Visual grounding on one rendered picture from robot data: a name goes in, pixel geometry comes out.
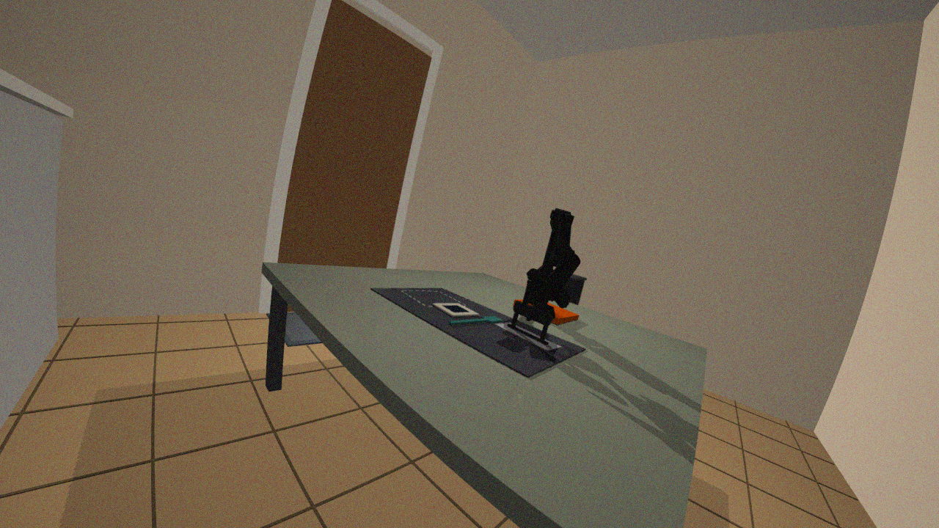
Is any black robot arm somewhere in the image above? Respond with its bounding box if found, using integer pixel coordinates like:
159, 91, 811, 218
538, 208, 580, 309

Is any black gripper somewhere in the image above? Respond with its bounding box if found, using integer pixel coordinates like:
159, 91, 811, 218
522, 268, 562, 320

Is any tan square tile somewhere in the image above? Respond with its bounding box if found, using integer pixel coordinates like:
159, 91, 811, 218
432, 304, 479, 317

